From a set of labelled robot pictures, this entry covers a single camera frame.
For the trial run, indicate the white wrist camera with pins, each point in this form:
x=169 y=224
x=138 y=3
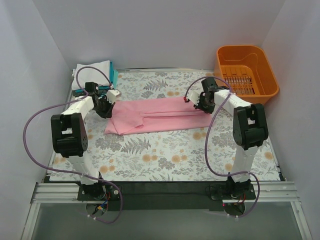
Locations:
x=113 y=95
x=193 y=97

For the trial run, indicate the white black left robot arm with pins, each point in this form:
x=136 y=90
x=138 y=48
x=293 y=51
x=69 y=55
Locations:
x=70 y=140

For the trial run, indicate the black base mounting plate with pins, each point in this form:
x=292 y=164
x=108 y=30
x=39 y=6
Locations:
x=180 y=195

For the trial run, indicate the floral patterned table mat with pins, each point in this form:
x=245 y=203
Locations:
x=198 y=154

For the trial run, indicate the pink t shirt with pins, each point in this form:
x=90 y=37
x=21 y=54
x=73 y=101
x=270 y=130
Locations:
x=155 y=115

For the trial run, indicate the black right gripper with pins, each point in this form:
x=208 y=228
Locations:
x=202 y=105

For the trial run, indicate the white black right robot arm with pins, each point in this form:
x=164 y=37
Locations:
x=249 y=131

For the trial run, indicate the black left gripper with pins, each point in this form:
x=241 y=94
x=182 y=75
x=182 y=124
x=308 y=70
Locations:
x=104 y=110

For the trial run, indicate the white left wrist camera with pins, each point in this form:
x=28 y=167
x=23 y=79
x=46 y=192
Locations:
x=113 y=95

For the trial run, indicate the orange plastic basket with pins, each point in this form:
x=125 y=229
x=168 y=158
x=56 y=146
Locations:
x=247 y=70

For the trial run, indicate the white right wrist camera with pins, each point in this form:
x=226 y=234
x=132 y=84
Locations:
x=193 y=97

